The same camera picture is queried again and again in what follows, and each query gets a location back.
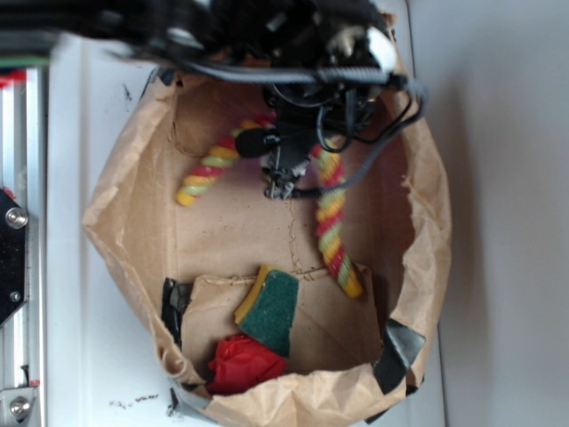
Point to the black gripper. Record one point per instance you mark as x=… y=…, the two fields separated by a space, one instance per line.
x=298 y=130

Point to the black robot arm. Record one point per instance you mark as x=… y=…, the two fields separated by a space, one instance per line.
x=321 y=64

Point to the brown paper bag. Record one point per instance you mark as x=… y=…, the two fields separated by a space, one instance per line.
x=372 y=260

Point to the green and yellow sponge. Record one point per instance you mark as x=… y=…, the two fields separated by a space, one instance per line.
x=267 y=312

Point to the crumpled red cloth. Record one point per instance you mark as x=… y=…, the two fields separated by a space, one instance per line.
x=241 y=363

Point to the aluminium frame rail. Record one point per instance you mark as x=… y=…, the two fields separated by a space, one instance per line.
x=23 y=167

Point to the black metal bracket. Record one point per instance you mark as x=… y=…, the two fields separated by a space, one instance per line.
x=13 y=256

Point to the silver corner bracket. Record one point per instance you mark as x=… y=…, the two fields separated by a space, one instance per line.
x=20 y=407

